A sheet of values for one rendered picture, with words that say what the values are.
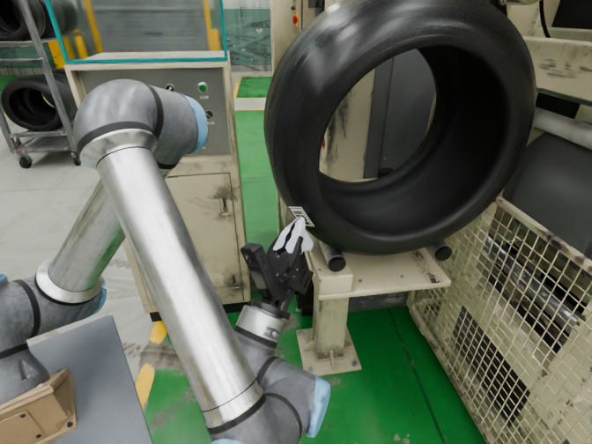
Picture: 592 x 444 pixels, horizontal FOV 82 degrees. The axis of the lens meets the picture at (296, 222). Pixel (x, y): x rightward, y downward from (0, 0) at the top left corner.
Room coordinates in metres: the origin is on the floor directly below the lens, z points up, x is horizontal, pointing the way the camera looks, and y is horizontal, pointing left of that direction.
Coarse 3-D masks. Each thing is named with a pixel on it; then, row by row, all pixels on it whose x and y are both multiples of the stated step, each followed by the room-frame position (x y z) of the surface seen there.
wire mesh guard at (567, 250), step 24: (528, 216) 0.72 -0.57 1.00; (480, 240) 0.84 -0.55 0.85; (552, 240) 0.63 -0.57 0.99; (432, 312) 0.95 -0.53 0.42; (504, 312) 0.67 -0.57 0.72; (528, 312) 0.61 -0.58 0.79; (432, 336) 0.91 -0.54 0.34; (480, 336) 0.71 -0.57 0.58; (528, 336) 0.58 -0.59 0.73; (576, 336) 0.49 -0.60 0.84; (528, 360) 0.55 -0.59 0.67; (456, 384) 0.71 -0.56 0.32; (480, 384) 0.64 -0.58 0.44; (552, 432) 0.43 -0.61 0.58
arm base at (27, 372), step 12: (12, 348) 0.49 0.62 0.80; (24, 348) 0.51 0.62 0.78; (0, 360) 0.46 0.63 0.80; (12, 360) 0.47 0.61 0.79; (24, 360) 0.48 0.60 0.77; (36, 360) 0.50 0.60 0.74; (0, 372) 0.44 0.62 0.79; (12, 372) 0.45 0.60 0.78; (24, 372) 0.46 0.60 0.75; (36, 372) 0.47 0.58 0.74; (0, 384) 0.42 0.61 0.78; (12, 384) 0.43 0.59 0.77; (24, 384) 0.44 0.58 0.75; (36, 384) 0.45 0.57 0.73; (0, 396) 0.40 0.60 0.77; (12, 396) 0.41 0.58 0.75
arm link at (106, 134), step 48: (96, 96) 0.54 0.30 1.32; (144, 96) 0.59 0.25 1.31; (96, 144) 0.48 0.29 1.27; (144, 144) 0.52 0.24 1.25; (144, 192) 0.45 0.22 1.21; (144, 240) 0.40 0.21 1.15; (192, 240) 0.44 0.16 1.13; (192, 288) 0.36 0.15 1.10; (192, 336) 0.32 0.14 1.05; (192, 384) 0.28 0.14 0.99; (240, 384) 0.28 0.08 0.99; (240, 432) 0.24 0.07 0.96; (288, 432) 0.26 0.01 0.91
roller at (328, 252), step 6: (324, 246) 0.72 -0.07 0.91; (330, 246) 0.70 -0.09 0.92; (324, 252) 0.70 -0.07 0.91; (330, 252) 0.68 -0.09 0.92; (336, 252) 0.68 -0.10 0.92; (330, 258) 0.66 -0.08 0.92; (336, 258) 0.66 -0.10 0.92; (342, 258) 0.66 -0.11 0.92; (330, 264) 0.65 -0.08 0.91; (336, 264) 0.65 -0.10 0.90; (342, 264) 0.66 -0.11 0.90; (336, 270) 0.65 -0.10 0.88
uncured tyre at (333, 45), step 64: (384, 0) 0.68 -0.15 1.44; (448, 0) 0.68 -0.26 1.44; (320, 64) 0.65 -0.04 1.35; (448, 64) 0.96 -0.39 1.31; (512, 64) 0.68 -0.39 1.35; (320, 128) 0.63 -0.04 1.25; (448, 128) 0.96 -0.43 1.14; (512, 128) 0.68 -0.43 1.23; (320, 192) 0.63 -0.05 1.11; (384, 192) 0.94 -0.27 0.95; (448, 192) 0.84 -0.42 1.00
